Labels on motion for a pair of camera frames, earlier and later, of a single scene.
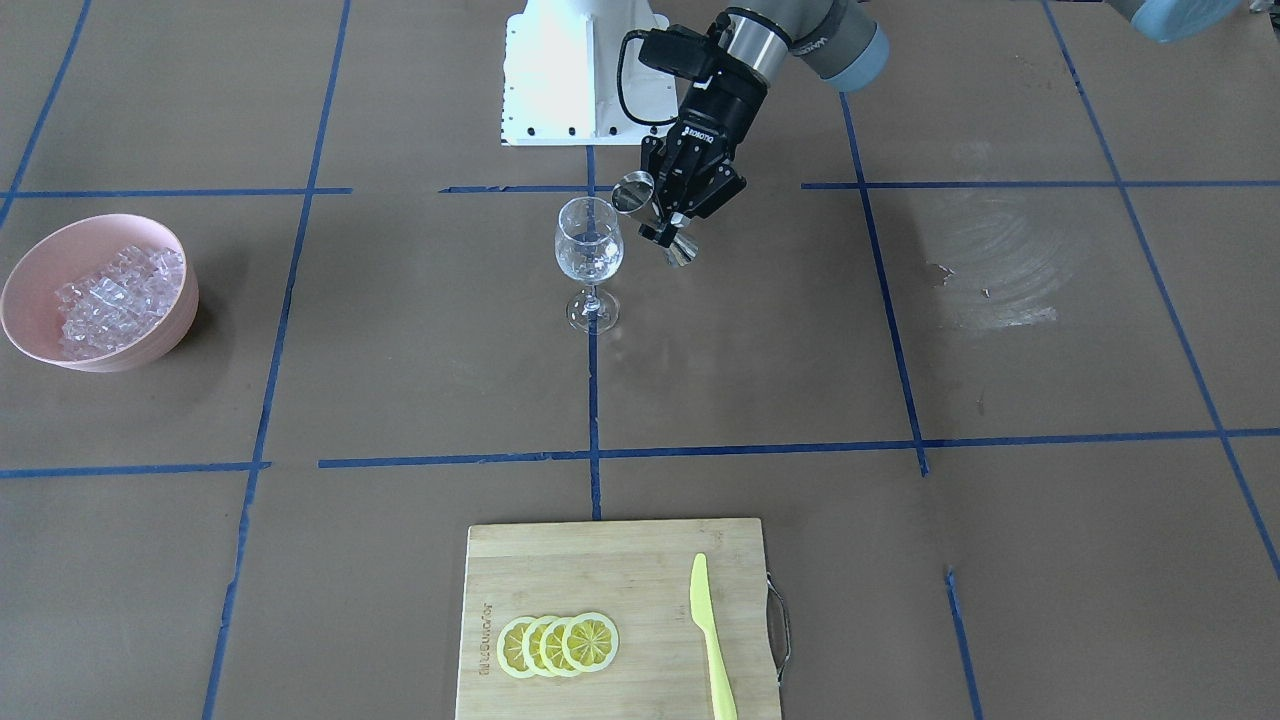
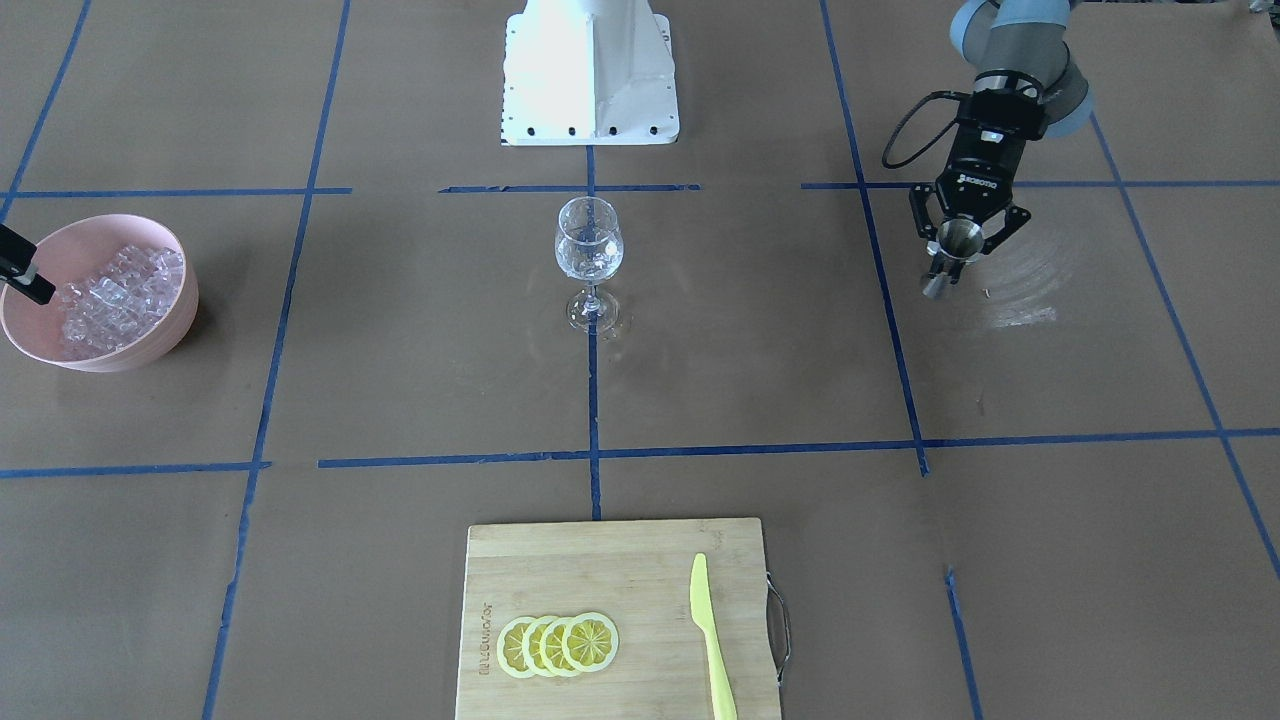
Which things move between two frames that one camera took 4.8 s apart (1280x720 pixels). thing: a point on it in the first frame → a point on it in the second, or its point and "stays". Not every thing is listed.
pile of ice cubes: x=118 y=301 stays
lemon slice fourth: x=590 y=642 stays
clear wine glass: x=589 y=249 stays
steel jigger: x=634 y=193 → x=957 y=238
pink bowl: x=106 y=293 stays
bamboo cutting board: x=638 y=575 stays
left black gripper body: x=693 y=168 → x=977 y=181
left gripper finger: x=665 y=235 → x=1015 y=217
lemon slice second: x=531 y=646 stays
